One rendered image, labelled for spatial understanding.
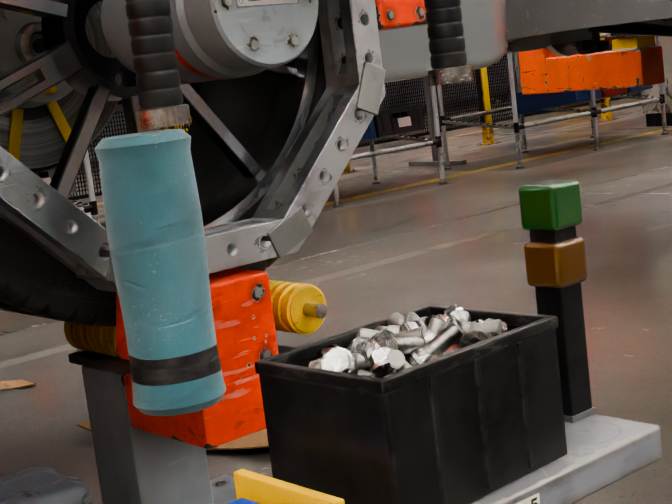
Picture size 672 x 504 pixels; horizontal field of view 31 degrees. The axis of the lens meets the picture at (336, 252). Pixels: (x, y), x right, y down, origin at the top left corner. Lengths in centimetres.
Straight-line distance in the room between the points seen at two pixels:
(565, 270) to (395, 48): 96
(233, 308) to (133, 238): 22
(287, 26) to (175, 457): 56
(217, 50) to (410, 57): 86
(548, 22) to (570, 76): 158
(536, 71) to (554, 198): 469
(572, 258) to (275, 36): 35
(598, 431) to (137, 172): 46
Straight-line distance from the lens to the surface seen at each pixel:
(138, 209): 111
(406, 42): 198
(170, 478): 148
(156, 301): 112
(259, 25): 116
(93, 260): 122
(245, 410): 132
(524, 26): 413
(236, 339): 131
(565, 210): 105
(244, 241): 132
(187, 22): 116
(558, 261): 105
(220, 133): 143
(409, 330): 94
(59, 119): 172
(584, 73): 556
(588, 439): 105
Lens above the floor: 79
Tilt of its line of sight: 9 degrees down
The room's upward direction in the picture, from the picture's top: 7 degrees counter-clockwise
